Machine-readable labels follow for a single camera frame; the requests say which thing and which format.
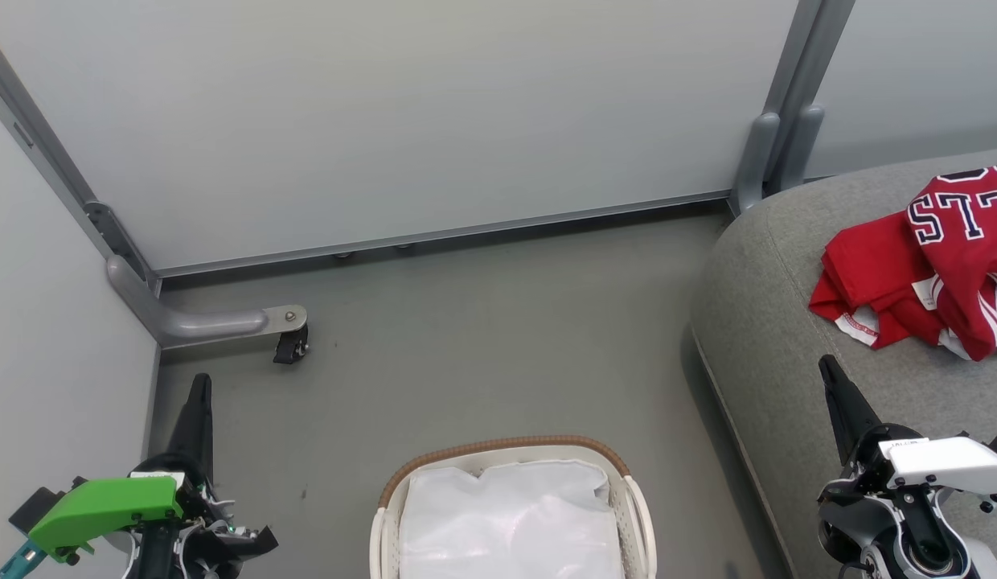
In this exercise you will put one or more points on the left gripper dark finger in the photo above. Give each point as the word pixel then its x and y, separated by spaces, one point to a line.
pixel 197 426

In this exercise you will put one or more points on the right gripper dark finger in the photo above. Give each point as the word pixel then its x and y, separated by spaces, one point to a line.
pixel 848 410

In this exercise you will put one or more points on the red jersey with printed letters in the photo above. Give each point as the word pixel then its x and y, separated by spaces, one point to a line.
pixel 969 265

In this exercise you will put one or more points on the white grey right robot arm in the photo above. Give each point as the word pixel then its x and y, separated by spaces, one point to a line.
pixel 933 555

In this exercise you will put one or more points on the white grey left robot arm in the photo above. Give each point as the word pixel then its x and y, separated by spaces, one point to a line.
pixel 157 563

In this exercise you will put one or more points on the grey partition post with latch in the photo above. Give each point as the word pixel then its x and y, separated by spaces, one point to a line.
pixel 48 153

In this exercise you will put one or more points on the left black wrist camera box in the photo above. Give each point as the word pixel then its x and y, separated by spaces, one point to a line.
pixel 32 507

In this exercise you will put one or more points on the long grey metal partition foot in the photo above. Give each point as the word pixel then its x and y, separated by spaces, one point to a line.
pixel 201 323

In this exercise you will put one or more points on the grey partition bottom rail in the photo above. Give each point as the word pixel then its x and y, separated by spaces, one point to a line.
pixel 442 233

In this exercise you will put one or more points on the grey double partition post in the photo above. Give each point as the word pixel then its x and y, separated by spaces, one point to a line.
pixel 808 48

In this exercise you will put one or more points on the grey fabric sofa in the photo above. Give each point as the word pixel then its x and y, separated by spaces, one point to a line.
pixel 788 386

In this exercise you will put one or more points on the short grey partition foot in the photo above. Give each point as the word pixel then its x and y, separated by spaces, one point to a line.
pixel 754 161
pixel 800 149

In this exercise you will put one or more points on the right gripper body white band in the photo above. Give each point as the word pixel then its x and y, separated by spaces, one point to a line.
pixel 949 466

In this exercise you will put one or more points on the white basket with brown rim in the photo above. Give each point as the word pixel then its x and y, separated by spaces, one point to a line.
pixel 637 515

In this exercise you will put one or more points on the black caster wheel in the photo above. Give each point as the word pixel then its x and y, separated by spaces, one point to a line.
pixel 289 347

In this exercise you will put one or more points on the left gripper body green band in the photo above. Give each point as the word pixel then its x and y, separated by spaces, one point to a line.
pixel 104 511

